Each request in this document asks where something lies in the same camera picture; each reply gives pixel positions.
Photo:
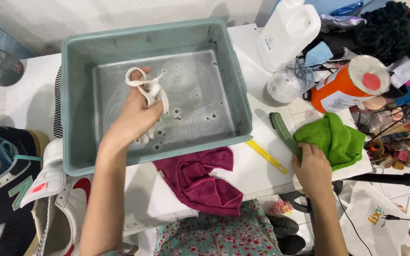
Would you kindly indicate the person's left hand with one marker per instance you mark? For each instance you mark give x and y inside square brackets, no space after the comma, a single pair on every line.
[133,113]

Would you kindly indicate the person's right hand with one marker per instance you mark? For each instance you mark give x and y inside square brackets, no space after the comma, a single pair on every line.
[313,174]

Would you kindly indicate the person's left fingers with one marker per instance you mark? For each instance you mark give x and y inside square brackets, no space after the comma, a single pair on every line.
[141,75]

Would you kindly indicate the person's right fingers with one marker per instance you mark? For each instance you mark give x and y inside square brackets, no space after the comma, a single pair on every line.
[304,149]

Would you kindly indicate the white shoelace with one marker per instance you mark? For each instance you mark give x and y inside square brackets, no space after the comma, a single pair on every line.
[154,93]

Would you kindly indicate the green scrub brush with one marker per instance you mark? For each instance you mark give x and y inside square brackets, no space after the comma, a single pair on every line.
[284,133]

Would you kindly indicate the green microfibre cloth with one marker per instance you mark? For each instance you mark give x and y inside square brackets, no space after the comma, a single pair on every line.
[333,140]

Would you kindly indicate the yellow plastic stick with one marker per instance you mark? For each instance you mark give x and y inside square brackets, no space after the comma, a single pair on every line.
[265,155]

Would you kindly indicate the teal plastic basin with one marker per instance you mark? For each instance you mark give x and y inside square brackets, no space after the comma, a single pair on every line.
[198,99]

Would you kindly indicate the red patterned plastic packet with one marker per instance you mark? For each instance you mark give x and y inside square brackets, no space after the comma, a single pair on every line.
[279,207]

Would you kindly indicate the clear plastic jar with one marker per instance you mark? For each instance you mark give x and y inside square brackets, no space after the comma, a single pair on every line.
[287,85]

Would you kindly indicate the orange can with red cap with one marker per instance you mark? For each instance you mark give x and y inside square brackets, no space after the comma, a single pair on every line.
[340,89]

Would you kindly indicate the black shoe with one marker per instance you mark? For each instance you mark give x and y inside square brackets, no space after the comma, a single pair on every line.
[285,227]

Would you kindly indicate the black tripod pole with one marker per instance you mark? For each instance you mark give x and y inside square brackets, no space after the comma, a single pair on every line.
[386,179]

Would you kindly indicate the black white striped cloth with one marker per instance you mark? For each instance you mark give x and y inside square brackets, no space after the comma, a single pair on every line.
[58,106]

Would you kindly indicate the heap of small paint pots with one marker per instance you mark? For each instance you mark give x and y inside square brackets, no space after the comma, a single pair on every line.
[400,149]

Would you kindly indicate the light blue cloth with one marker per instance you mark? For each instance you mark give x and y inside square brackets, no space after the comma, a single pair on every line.
[319,53]

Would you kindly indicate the white printed tote bag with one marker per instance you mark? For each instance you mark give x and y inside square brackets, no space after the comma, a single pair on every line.
[372,227]

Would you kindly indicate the magenta microfibre cloth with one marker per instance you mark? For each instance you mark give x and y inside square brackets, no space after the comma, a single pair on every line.
[198,181]

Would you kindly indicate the white plastic jug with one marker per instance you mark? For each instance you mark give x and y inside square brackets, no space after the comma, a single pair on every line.
[290,32]

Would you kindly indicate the floral shirt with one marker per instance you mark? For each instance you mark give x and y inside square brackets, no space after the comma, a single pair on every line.
[219,234]

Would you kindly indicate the white paper label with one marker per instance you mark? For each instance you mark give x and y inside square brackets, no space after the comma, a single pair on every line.
[406,73]

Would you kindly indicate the dark knitted yarn bundle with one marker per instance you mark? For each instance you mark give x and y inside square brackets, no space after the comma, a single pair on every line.
[386,32]

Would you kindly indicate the blue plastic bag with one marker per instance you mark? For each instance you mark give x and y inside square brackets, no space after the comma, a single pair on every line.
[347,9]

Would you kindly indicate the white sneaker with red mark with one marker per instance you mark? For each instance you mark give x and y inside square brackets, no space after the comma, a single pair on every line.
[66,202]

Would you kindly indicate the black sneaker with teal laces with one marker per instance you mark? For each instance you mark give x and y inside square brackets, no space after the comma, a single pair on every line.
[16,177]

